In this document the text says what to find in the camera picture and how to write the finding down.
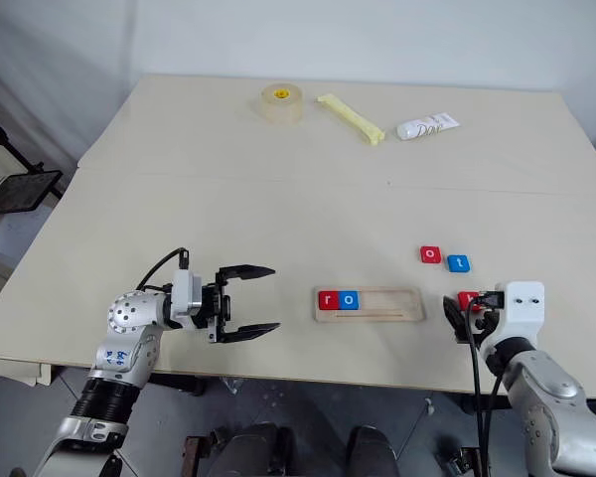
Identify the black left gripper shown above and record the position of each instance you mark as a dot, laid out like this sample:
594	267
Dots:
217	305

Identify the white Dove tube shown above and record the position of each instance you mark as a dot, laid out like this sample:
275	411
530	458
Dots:
424	127

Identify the red letter o block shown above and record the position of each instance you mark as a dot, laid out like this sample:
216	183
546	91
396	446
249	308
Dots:
430	254

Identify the beige board under table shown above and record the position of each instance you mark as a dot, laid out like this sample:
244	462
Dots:
10	370

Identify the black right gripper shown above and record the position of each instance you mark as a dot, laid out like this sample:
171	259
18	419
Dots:
484	323

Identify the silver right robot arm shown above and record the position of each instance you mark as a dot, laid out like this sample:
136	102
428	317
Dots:
546	397

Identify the blue letter t block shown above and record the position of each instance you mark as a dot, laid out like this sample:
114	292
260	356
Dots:
459	264

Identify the clear tape roll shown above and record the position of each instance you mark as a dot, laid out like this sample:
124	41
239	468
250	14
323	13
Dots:
278	107

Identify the black table frame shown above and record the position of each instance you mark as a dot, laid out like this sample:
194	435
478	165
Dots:
176	382

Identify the red letter b block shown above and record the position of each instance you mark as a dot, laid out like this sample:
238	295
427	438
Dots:
468	299

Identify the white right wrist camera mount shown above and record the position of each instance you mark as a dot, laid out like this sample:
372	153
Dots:
524	310

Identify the yellow wrapped packet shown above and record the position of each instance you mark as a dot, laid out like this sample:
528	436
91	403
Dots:
352	120

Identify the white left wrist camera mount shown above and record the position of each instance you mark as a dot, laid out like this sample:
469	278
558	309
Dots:
184	293

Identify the blue letter o block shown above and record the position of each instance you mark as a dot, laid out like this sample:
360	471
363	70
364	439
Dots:
348	299

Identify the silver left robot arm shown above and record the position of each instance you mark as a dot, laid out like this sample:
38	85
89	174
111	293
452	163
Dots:
129	313

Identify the red letter r block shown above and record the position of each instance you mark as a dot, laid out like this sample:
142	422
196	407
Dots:
328	300

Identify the black flat panel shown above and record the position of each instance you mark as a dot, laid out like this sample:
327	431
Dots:
20	191

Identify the wooden letter tray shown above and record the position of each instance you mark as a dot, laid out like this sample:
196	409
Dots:
387	304

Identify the dark rounded shape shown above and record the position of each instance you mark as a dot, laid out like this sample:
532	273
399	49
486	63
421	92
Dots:
258	452
372	454

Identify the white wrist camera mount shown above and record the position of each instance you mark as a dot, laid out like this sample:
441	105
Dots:
524	310
184	293

